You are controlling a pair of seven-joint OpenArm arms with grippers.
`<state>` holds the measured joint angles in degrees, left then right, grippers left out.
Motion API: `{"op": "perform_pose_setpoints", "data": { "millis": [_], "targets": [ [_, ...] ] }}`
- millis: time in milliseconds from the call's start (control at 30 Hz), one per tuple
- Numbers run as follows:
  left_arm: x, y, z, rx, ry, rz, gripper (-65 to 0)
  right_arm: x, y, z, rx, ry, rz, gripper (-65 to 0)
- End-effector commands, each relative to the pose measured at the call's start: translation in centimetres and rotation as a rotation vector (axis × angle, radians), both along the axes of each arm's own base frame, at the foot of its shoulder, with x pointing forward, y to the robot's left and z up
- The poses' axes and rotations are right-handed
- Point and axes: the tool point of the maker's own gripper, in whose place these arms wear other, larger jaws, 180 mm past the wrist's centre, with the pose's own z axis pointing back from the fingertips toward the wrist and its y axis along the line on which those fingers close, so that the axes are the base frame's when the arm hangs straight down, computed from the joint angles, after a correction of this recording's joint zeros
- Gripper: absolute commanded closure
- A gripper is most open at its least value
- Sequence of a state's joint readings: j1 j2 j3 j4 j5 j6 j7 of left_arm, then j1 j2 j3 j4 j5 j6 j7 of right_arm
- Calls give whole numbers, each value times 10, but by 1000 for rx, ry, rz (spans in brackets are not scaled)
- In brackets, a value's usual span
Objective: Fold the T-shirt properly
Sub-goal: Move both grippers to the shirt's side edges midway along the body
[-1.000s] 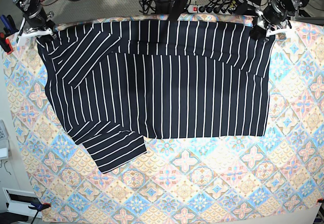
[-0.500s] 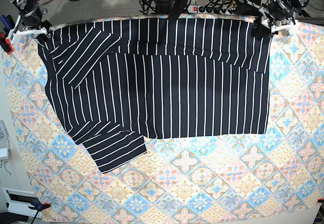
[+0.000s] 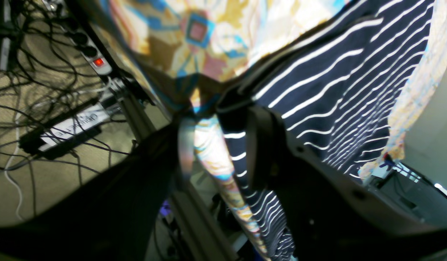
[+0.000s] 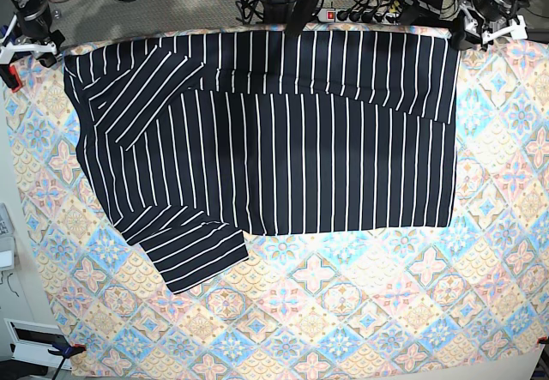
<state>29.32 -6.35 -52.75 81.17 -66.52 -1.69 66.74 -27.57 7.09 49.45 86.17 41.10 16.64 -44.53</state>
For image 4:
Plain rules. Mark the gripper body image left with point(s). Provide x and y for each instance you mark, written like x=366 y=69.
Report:
x=34 y=26

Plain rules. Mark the navy white striped T-shirt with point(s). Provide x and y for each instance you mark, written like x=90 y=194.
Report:
x=191 y=142

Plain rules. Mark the orange black clamp upper left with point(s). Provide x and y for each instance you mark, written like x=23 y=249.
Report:
x=10 y=77

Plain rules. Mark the white power strip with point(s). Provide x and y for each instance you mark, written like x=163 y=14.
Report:
x=387 y=15

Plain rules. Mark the white device left edge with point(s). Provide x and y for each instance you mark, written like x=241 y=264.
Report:
x=7 y=240

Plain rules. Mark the patterned tile tablecloth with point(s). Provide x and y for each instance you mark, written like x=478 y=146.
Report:
x=340 y=306

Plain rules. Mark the white box lower left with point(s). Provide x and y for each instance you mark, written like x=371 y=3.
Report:
x=33 y=341

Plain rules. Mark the blue orange clamp lower left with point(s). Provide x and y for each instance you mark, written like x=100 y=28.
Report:
x=66 y=351

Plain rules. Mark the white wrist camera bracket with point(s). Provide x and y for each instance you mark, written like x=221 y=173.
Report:
x=480 y=31
x=11 y=47

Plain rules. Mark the black mount post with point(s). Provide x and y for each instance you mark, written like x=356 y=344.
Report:
x=303 y=11

